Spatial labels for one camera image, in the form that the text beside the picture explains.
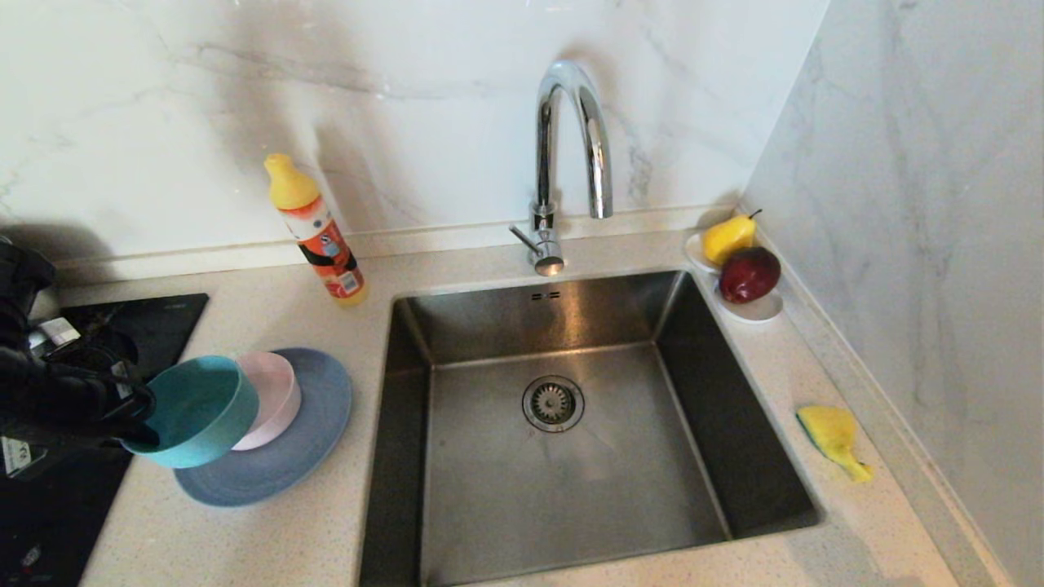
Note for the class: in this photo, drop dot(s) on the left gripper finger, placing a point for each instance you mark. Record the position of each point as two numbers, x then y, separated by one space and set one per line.
140 439

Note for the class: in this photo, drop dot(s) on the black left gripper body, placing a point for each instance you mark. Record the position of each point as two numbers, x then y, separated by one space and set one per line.
57 399

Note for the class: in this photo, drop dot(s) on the teal bowl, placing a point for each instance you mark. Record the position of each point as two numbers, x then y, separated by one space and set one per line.
200 416

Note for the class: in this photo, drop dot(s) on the pink bowl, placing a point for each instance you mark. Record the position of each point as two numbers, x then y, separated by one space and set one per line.
277 399

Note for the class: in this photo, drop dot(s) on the blue-grey plate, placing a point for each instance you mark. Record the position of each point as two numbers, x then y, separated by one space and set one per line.
318 424

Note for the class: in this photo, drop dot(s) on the orange yellow-capped detergent bottle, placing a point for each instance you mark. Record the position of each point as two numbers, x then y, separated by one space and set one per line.
326 244

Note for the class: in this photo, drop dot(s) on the chrome gooseneck faucet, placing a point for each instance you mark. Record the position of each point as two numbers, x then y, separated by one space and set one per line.
548 235

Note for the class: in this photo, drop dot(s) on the yellow sponge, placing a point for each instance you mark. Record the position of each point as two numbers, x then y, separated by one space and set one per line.
828 430

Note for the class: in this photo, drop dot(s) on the stainless steel sink basin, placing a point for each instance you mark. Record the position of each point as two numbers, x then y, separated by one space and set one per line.
571 505

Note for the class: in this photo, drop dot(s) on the black pan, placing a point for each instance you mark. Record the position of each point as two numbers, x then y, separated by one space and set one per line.
98 346

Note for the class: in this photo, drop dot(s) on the black induction cooktop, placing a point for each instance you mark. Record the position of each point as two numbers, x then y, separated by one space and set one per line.
163 314

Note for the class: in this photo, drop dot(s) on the round metal drain strainer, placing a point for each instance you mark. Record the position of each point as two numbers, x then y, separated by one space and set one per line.
553 403

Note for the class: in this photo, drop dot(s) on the small white dish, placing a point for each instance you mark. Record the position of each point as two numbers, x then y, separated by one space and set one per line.
756 311
695 251

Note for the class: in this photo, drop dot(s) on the yellow pear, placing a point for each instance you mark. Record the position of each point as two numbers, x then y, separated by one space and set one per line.
727 238

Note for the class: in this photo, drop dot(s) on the dark red apple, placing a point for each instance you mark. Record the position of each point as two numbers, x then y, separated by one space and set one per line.
749 274

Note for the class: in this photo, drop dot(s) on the clear-cased left wrist camera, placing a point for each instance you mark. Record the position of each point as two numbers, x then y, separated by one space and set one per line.
55 333

